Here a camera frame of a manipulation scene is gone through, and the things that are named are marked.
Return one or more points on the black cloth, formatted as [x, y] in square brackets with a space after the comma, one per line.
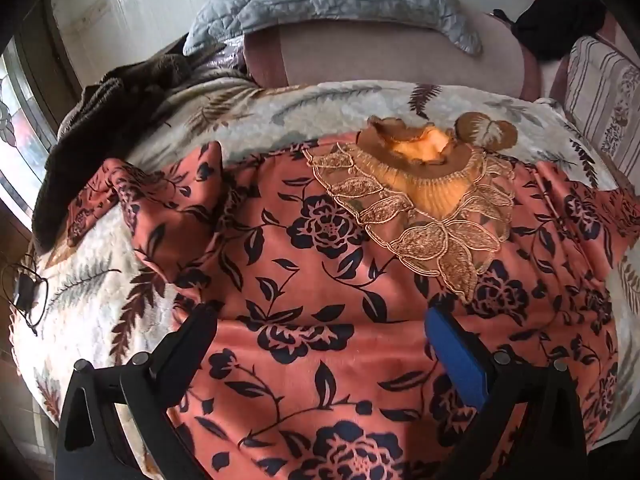
[555, 15]

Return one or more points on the striped cushion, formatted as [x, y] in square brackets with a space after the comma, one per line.
[605, 90]

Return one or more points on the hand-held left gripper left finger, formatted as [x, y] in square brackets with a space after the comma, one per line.
[194, 331]

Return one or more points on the stained glass window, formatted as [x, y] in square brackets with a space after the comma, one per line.
[20, 125]

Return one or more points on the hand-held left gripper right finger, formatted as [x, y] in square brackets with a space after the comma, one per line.
[457, 355]

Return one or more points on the orange floral garment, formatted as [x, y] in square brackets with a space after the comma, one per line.
[320, 270]

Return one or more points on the leaf print fleece blanket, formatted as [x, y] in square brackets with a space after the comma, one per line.
[320, 102]

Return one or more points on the dark brown knitted cloth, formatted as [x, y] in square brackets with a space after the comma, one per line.
[100, 110]

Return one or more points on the shiny purple cloth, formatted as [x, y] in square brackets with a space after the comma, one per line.
[225, 60]

